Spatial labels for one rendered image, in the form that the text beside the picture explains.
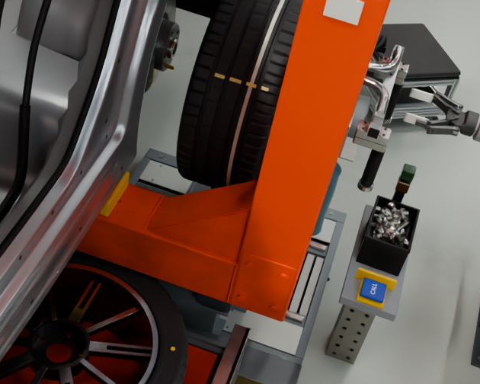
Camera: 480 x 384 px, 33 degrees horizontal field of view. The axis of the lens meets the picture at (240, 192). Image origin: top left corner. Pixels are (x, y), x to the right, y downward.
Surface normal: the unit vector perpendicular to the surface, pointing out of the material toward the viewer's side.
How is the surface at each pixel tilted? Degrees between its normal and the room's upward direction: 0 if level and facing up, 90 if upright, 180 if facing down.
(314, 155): 90
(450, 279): 0
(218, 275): 90
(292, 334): 0
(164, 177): 0
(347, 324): 90
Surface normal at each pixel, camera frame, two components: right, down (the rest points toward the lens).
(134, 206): 0.17, -0.72
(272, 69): -0.09, -0.04
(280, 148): -0.29, 0.62
